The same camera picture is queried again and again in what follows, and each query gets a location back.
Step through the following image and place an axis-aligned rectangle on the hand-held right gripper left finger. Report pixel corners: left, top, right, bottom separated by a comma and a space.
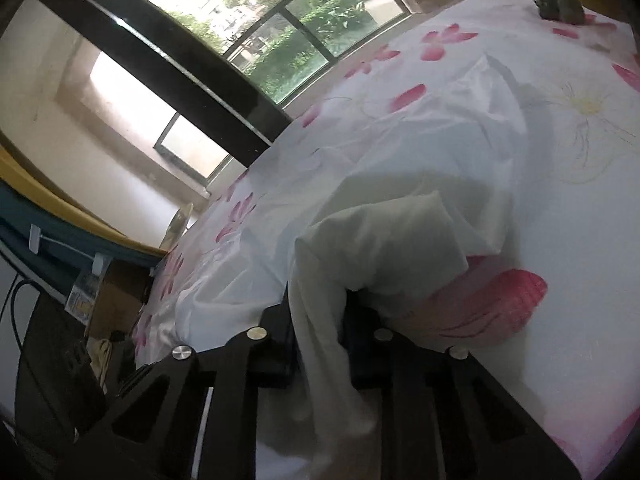
55, 296, 297, 480

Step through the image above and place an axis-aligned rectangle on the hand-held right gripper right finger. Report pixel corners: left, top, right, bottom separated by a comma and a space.
342, 305, 583, 480

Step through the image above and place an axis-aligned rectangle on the large white garment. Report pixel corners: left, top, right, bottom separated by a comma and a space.
175, 55, 523, 480

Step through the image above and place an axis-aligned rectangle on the cardboard box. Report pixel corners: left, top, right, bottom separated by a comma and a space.
85, 260, 153, 338

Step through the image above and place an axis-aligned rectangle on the small printed carton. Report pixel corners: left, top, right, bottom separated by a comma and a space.
65, 272, 106, 321

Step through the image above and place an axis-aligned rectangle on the dark bulky object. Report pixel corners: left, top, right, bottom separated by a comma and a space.
14, 287, 126, 443

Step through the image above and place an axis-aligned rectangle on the floral bedsheet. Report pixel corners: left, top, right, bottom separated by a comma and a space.
132, 0, 640, 480

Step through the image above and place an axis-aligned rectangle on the yellow and teal board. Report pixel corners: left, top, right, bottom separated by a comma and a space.
0, 147, 168, 306

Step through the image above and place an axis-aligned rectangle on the balcony window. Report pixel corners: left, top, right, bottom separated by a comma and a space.
137, 0, 426, 181

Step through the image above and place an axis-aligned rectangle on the green spiky plant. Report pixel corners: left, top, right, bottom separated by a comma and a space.
527, 0, 586, 26

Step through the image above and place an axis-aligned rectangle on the black cable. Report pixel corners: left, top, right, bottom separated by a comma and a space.
0, 247, 51, 411

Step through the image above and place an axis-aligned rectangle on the dark door frame pillar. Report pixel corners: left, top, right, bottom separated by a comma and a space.
35, 0, 293, 167

